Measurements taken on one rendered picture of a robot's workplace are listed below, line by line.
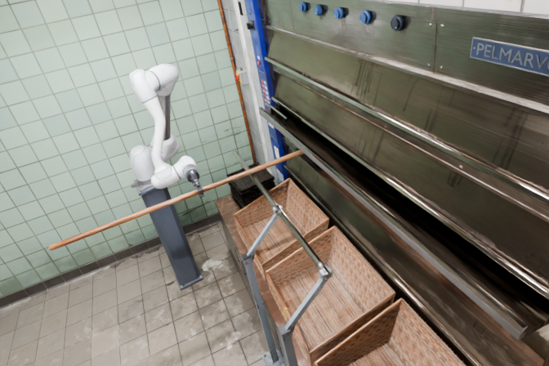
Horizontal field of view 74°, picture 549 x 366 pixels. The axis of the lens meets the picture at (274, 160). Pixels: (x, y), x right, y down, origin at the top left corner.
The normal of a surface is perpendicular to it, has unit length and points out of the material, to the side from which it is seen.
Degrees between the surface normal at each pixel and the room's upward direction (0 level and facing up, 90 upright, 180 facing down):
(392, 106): 70
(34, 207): 90
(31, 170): 90
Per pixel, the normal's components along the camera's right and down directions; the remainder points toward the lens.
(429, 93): -0.91, 0.01
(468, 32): -0.91, 0.33
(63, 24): 0.39, 0.42
